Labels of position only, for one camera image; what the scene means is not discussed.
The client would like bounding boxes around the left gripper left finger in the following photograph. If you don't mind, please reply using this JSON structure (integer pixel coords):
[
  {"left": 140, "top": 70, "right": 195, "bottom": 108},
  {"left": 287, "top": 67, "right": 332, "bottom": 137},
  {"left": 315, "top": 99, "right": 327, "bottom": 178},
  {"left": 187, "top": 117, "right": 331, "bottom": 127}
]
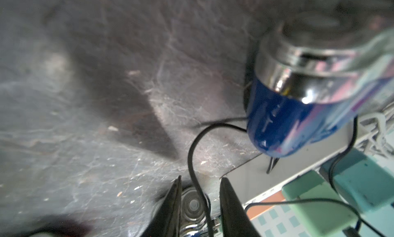
[{"left": 141, "top": 176, "right": 182, "bottom": 237}]

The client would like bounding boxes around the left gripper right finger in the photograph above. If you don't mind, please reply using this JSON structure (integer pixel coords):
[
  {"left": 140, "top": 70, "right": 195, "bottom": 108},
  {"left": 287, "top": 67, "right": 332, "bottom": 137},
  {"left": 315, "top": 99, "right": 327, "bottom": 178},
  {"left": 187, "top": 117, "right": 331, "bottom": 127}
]
[{"left": 220, "top": 177, "right": 260, "bottom": 237}]

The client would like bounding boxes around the long black charging cable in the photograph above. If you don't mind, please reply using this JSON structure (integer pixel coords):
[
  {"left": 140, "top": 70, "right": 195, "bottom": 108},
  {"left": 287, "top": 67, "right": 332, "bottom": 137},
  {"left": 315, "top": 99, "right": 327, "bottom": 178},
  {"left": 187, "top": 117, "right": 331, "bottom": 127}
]
[{"left": 244, "top": 197, "right": 387, "bottom": 237}]

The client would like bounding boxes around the green charger adapter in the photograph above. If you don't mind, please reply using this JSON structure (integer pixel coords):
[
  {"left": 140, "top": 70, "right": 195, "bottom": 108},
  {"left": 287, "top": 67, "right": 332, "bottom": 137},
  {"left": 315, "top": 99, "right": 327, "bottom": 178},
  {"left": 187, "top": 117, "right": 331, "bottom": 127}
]
[
  {"left": 282, "top": 170, "right": 358, "bottom": 237},
  {"left": 333, "top": 149, "right": 394, "bottom": 213}
]

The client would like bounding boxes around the white power strip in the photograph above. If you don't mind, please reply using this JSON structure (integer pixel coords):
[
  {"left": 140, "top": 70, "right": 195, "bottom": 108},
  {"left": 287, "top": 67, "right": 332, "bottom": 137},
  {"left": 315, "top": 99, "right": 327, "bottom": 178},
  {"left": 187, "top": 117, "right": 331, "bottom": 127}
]
[{"left": 224, "top": 122, "right": 353, "bottom": 206}]

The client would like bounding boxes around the white power strip cord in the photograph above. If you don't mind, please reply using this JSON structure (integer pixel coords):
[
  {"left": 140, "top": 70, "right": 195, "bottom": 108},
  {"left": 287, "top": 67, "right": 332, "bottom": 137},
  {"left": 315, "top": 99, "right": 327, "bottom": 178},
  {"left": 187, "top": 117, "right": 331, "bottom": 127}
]
[{"left": 358, "top": 101, "right": 394, "bottom": 158}]

